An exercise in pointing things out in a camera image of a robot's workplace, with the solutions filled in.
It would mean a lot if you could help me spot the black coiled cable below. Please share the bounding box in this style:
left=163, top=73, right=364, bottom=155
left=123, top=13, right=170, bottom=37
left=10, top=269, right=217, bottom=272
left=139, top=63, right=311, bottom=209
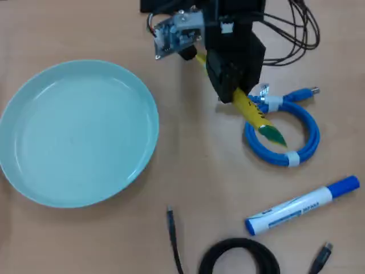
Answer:
left=166, top=205, right=334, bottom=274

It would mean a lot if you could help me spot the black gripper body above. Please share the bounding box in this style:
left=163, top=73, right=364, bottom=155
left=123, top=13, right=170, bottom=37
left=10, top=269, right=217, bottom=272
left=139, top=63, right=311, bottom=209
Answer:
left=202, top=11, right=254, bottom=55

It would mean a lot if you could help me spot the blue and white marker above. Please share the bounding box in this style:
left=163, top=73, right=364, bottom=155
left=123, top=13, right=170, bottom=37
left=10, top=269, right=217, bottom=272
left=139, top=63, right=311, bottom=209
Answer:
left=245, top=175, right=360, bottom=237

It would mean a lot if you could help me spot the yellow coffee stick packet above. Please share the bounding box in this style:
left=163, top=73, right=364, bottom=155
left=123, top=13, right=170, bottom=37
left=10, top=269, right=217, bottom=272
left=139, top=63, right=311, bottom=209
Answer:
left=195, top=53, right=288, bottom=150

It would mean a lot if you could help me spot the black robot wire bundle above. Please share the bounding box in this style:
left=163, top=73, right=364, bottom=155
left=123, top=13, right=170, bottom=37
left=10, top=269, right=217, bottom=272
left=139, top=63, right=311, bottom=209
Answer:
left=255, top=0, right=321, bottom=67

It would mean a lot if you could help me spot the light blue plate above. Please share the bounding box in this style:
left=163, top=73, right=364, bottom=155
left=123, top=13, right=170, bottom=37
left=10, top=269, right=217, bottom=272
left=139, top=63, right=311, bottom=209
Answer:
left=0, top=59, right=160, bottom=208

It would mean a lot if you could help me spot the blue coiled USB cable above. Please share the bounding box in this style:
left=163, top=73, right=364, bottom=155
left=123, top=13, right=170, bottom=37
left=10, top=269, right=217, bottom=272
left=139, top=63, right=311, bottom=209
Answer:
left=244, top=83, right=321, bottom=168

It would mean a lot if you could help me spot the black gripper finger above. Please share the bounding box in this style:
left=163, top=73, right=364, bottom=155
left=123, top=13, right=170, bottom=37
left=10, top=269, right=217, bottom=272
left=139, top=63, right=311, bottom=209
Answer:
left=233, top=30, right=267, bottom=94
left=205, top=52, right=240, bottom=104

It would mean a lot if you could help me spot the camera circuit board module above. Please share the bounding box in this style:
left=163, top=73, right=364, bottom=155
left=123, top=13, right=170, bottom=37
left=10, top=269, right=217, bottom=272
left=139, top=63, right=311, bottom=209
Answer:
left=147, top=7, right=206, bottom=61

